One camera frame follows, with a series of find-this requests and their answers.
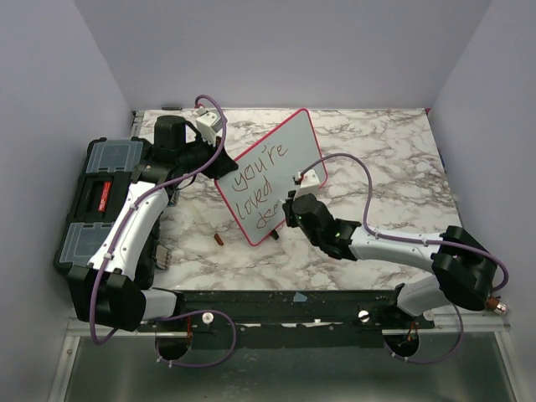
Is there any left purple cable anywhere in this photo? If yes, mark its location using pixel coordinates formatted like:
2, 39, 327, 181
90, 95, 238, 369

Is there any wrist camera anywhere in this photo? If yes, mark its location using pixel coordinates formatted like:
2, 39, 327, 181
294, 169, 321, 198
195, 108, 223, 147

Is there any brown marker cap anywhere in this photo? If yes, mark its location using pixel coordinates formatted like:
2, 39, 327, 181
214, 234, 224, 246

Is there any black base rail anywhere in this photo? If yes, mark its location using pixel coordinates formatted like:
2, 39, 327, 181
138, 290, 435, 349

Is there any copper cable connector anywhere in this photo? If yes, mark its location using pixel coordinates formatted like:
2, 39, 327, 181
485, 296, 508, 316

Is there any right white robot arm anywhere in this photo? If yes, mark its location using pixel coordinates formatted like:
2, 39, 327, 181
283, 190, 497, 328

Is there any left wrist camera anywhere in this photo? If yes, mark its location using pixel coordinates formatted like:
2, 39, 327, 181
195, 108, 223, 147

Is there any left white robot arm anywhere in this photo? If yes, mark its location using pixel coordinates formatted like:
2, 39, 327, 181
55, 111, 238, 331

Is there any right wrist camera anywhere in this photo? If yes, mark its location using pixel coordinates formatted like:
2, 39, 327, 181
294, 169, 321, 198

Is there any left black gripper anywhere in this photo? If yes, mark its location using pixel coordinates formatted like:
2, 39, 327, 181
178, 132, 239, 180

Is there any pink framed whiteboard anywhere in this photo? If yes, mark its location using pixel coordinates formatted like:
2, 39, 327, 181
215, 108, 322, 246

